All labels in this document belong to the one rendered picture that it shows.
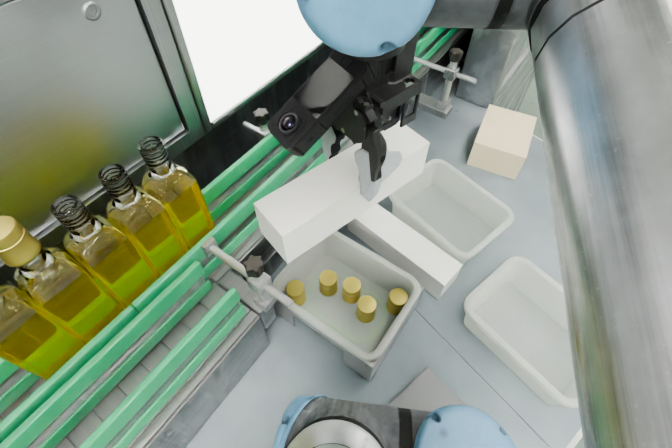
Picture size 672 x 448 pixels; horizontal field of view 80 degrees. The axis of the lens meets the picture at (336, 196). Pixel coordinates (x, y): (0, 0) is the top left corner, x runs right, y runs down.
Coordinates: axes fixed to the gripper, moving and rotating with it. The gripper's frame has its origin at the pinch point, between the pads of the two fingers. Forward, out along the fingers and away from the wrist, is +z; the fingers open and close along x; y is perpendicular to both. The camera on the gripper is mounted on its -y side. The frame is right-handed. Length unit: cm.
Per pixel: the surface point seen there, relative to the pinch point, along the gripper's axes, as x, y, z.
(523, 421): -35.2, 8.9, 34.2
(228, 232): 13.4, -13.4, 15.2
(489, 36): 23, 67, 14
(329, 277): 2.1, -1.6, 27.8
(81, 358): 6.7, -37.7, 13.2
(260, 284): 0.8, -14.7, 12.4
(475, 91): 23, 67, 30
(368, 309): -7.1, -0.1, 27.8
